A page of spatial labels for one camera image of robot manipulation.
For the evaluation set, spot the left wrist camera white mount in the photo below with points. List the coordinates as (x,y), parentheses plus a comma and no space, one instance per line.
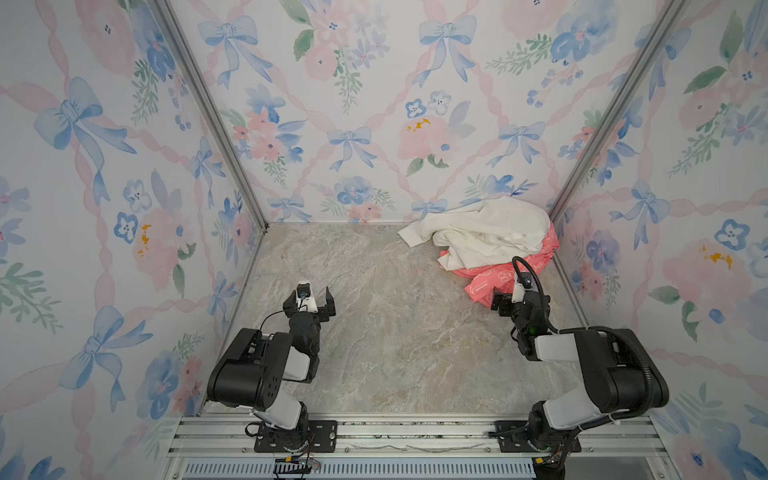
(306,300)

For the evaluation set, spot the pink patterned cloth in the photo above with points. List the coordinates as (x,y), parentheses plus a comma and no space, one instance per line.
(498,276)

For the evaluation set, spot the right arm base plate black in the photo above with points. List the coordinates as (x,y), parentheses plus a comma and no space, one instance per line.
(517,436)

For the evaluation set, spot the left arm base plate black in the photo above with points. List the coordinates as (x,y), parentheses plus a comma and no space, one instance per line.
(313,436)

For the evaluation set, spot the cream white cloth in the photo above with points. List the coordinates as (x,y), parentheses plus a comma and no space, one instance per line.
(499,210)

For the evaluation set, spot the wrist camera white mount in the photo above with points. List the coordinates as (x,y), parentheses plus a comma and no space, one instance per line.
(523,283)
(306,300)

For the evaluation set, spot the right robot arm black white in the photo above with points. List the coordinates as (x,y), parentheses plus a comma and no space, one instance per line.
(618,379)

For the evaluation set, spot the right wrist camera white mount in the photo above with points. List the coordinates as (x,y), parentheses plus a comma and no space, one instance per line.
(523,283)

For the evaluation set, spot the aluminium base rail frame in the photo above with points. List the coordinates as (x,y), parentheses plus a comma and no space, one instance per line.
(357,446)

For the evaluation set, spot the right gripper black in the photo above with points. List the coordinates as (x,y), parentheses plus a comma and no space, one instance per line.
(504,303)

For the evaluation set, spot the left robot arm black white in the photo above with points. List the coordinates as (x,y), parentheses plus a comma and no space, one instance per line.
(254,366)

